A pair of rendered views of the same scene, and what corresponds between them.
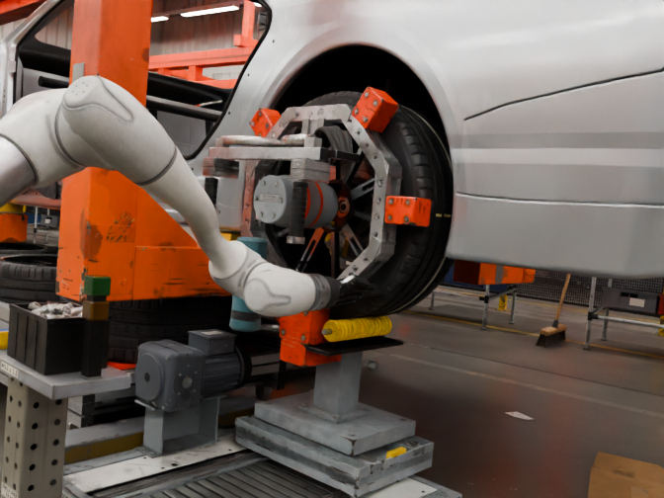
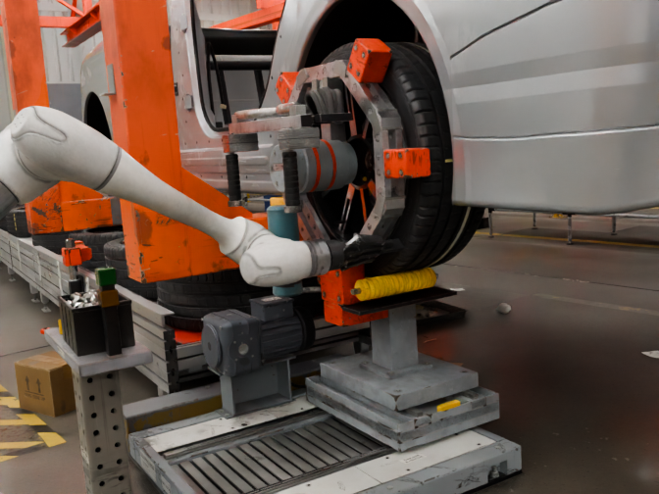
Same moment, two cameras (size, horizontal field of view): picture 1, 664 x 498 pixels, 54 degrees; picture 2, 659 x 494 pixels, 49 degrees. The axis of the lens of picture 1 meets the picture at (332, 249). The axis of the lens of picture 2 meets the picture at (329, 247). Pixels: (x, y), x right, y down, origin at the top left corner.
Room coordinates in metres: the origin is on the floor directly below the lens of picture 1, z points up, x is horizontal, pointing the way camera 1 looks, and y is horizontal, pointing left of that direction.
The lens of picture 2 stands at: (-0.07, -0.51, 0.91)
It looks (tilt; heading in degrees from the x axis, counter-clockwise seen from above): 8 degrees down; 17
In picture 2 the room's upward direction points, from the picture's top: 4 degrees counter-clockwise
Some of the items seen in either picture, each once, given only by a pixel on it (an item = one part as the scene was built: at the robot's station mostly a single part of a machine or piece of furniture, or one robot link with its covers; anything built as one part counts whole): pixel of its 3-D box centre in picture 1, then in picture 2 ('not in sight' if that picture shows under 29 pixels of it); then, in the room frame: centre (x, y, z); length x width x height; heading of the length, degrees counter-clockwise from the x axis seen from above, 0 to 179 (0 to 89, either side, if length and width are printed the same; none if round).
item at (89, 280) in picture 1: (97, 286); (105, 275); (1.32, 0.47, 0.64); 0.04 x 0.04 x 0.04; 49
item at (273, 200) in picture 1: (296, 202); (313, 166); (1.80, 0.11, 0.85); 0.21 x 0.14 x 0.14; 139
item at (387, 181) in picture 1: (314, 204); (335, 164); (1.85, 0.06, 0.85); 0.54 x 0.07 x 0.54; 49
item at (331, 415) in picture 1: (337, 380); (393, 336); (1.98, -0.05, 0.32); 0.40 x 0.30 x 0.28; 49
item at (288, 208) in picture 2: (297, 210); (290, 179); (1.56, 0.09, 0.83); 0.04 x 0.04 x 0.16
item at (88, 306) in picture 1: (95, 309); (108, 297); (1.32, 0.47, 0.59); 0.04 x 0.04 x 0.04; 49
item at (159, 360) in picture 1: (205, 388); (272, 352); (1.99, 0.35, 0.26); 0.42 x 0.18 x 0.35; 139
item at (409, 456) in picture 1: (332, 442); (396, 396); (1.98, -0.05, 0.13); 0.50 x 0.36 x 0.10; 49
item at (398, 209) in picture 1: (407, 210); (406, 163); (1.65, -0.18, 0.85); 0.09 x 0.08 x 0.07; 49
